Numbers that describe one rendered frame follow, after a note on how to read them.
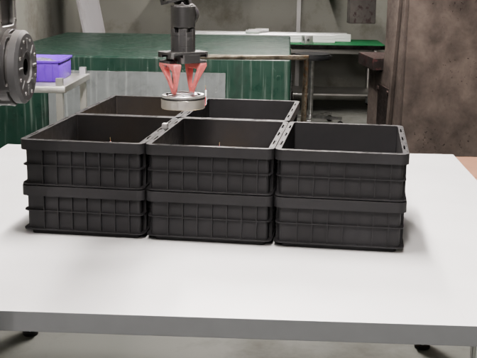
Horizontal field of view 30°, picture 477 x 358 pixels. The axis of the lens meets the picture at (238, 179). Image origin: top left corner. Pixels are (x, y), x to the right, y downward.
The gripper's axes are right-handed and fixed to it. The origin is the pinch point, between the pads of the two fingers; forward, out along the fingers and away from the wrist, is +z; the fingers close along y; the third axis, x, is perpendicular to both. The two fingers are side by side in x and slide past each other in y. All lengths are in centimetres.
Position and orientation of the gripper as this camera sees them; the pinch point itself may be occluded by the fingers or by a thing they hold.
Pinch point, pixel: (182, 90)
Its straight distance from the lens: 211.4
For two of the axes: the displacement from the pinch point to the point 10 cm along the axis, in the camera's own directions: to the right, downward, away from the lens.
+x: 6.0, 1.9, -7.8
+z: -0.1, 9.7, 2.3
